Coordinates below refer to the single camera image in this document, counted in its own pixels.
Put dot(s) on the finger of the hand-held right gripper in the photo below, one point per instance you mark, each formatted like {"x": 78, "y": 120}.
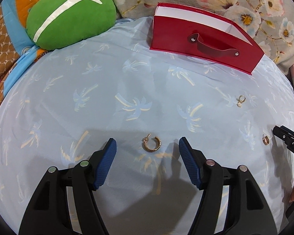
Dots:
{"x": 283, "y": 134}

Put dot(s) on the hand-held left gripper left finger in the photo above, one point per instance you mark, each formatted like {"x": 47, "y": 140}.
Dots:
{"x": 104, "y": 166}

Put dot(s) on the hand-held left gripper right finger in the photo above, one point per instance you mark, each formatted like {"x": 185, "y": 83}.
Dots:
{"x": 190, "y": 166}

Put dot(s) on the small gold hoop earring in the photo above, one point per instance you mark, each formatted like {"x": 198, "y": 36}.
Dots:
{"x": 266, "y": 141}

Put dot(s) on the large gold hoop earring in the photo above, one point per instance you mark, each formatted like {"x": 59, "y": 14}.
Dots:
{"x": 150, "y": 150}

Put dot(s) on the pearl drop earring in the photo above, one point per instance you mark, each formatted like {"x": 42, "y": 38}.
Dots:
{"x": 239, "y": 105}

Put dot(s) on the red box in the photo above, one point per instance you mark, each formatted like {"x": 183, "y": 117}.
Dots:
{"x": 174, "y": 34}

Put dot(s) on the light blue palm-print sheet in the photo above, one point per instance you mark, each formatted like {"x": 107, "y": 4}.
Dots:
{"x": 88, "y": 127}

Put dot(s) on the grey floral blanket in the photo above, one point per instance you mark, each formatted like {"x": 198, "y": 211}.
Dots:
{"x": 259, "y": 17}

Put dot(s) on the green round pillow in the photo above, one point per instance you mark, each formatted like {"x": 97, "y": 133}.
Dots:
{"x": 71, "y": 29}

